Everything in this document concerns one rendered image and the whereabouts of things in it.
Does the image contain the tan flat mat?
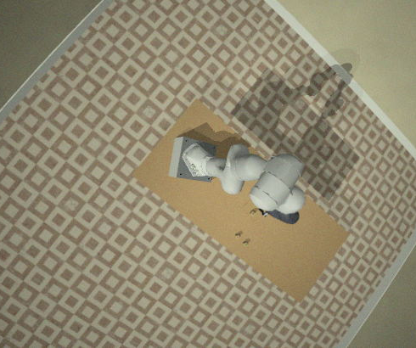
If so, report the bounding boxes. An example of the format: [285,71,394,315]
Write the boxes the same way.
[242,199,262,221]

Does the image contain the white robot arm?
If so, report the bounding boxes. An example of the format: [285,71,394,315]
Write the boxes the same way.
[182,143,306,224]

